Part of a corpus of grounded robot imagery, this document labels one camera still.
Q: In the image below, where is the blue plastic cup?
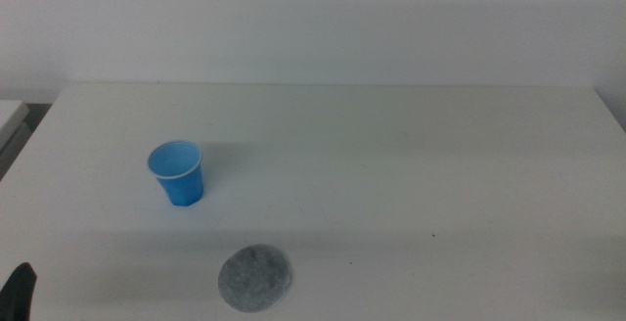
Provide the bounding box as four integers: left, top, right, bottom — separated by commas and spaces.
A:
147, 140, 205, 208

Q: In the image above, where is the round grey felt cup mat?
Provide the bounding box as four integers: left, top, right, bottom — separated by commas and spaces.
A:
217, 243, 293, 314

